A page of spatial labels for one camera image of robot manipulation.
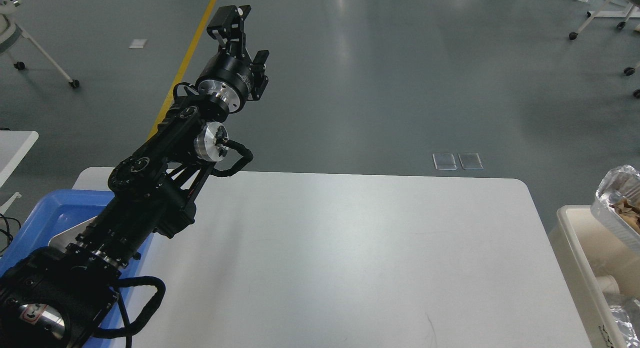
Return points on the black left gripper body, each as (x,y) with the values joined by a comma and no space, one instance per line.
(227,83)

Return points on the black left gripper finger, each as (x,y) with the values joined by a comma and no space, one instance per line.
(258,78)
(227,28)

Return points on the aluminium foil tray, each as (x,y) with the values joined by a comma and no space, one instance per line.
(620,182)

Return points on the stainless steel rectangular container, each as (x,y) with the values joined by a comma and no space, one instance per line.
(62,240)

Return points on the brown paper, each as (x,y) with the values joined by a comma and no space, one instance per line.
(629,213)

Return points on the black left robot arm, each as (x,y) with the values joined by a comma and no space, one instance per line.
(62,297)

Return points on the clear floor plate left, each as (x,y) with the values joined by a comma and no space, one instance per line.
(444,161)

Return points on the clear floor plate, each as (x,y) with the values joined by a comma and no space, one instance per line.
(470,161)
(444,161)

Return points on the blue plastic tray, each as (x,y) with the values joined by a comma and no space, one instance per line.
(56,212)

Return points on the white side table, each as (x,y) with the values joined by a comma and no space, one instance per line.
(14,145)

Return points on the clear floor plate right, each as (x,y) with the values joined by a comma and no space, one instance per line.
(470,161)

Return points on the cream plastic bin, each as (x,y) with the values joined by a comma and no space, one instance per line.
(585,249)

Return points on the white cup in bin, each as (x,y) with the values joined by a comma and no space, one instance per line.
(607,284)

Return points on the crumpled foil in bin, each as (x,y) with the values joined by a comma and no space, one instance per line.
(626,314)

